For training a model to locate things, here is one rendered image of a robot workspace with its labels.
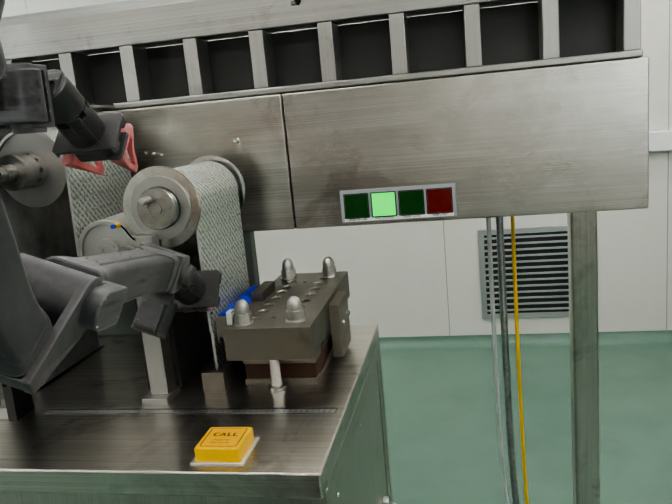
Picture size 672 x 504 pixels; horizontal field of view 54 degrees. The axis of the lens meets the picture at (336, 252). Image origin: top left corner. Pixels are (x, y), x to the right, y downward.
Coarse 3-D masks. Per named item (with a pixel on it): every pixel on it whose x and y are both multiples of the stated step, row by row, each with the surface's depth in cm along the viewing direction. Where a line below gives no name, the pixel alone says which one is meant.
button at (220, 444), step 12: (216, 432) 102; (228, 432) 102; (240, 432) 102; (252, 432) 103; (204, 444) 99; (216, 444) 98; (228, 444) 98; (240, 444) 98; (204, 456) 98; (216, 456) 98; (228, 456) 97; (240, 456) 97
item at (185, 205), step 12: (144, 180) 118; (156, 180) 118; (168, 180) 117; (180, 192) 117; (132, 204) 120; (180, 204) 118; (132, 216) 120; (180, 216) 118; (144, 228) 120; (168, 228) 119; (180, 228) 119
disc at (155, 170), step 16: (144, 176) 119; (176, 176) 118; (128, 192) 120; (192, 192) 118; (128, 208) 120; (192, 208) 118; (128, 224) 121; (192, 224) 119; (160, 240) 121; (176, 240) 120
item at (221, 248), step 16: (224, 224) 133; (240, 224) 142; (208, 240) 124; (224, 240) 132; (240, 240) 141; (208, 256) 124; (224, 256) 132; (240, 256) 141; (224, 272) 131; (240, 272) 140; (224, 288) 131; (240, 288) 140; (224, 304) 130; (208, 320) 123
